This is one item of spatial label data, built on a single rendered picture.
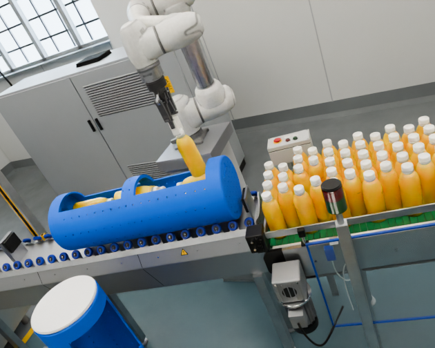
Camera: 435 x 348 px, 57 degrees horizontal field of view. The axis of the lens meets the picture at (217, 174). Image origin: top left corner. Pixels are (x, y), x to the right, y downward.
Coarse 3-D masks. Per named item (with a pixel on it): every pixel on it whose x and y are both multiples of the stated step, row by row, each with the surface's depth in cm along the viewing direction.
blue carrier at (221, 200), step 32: (224, 160) 171; (128, 192) 175; (160, 192) 169; (192, 192) 164; (224, 192) 162; (64, 224) 184; (96, 224) 179; (128, 224) 176; (160, 224) 173; (192, 224) 172
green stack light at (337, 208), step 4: (344, 196) 124; (340, 200) 123; (344, 200) 123; (328, 204) 124; (332, 204) 123; (336, 204) 123; (340, 204) 123; (344, 204) 124; (328, 208) 126; (332, 208) 124; (336, 208) 124; (340, 208) 124; (344, 208) 124; (328, 212) 127; (332, 212) 125; (336, 212) 124; (340, 212) 124
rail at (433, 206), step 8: (408, 208) 142; (416, 208) 141; (424, 208) 141; (432, 208) 140; (360, 216) 147; (368, 216) 146; (376, 216) 146; (384, 216) 145; (392, 216) 145; (312, 224) 152; (320, 224) 152; (328, 224) 151; (272, 232) 157; (280, 232) 157; (288, 232) 156; (296, 232) 155
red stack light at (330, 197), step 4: (340, 188) 121; (324, 192) 122; (328, 192) 121; (332, 192) 121; (336, 192) 121; (340, 192) 121; (324, 196) 124; (328, 196) 122; (332, 196) 122; (336, 196) 121; (340, 196) 122; (328, 200) 123; (332, 200) 122; (336, 200) 122
